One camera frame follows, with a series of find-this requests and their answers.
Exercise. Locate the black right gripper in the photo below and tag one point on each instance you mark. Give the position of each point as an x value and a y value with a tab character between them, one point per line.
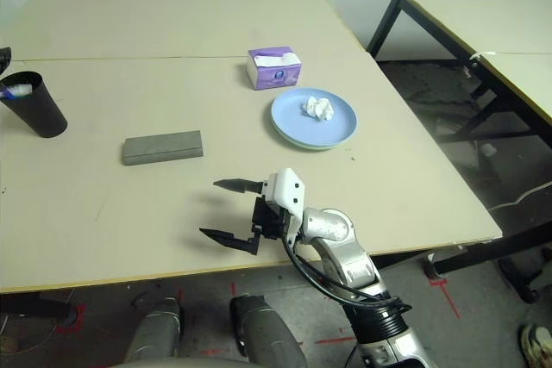
269	219

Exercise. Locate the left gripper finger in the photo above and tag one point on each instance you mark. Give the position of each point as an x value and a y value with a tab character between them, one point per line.
4	60

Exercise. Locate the white marker black cap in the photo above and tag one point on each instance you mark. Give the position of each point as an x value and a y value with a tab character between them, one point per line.
23	89

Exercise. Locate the grey glasses case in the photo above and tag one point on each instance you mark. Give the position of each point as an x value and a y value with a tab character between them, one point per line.
164	148

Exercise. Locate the blue plate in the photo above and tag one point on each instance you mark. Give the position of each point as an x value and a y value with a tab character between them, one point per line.
293	122

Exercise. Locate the white tissue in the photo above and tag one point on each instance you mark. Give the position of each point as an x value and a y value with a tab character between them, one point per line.
318	108

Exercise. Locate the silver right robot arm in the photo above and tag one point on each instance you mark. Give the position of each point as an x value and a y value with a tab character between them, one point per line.
349	251

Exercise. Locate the black plastic cup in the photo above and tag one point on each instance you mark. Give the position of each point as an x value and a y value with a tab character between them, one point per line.
39	109

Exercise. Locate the green plate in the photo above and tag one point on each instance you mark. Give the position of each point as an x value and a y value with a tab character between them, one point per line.
315	148

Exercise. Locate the grey robot right leg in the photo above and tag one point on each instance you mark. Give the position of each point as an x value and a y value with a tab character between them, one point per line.
263	333

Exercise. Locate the grey robot leg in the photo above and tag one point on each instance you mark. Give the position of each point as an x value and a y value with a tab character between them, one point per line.
263	333
155	333

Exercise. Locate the purple tissue pack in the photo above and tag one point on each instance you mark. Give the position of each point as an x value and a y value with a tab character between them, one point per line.
276	75

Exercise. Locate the grey robot left leg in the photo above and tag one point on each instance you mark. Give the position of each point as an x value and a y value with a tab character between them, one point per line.
155	333

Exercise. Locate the grey robot torso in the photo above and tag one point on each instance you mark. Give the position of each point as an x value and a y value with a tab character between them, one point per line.
172	363

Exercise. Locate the white tie on side table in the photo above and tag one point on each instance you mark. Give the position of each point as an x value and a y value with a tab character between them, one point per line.
481	54

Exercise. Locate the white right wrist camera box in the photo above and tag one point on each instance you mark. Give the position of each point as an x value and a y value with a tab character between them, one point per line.
286	189

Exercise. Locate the beige side table black frame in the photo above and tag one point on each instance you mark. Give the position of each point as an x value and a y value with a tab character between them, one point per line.
466	10

